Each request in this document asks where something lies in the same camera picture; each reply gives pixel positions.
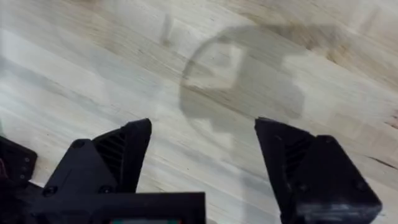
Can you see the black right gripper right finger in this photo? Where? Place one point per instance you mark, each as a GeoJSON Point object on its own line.
{"type": "Point", "coordinates": [314, 174]}

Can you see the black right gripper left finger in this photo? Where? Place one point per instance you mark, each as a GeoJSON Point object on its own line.
{"type": "Point", "coordinates": [102, 161]}

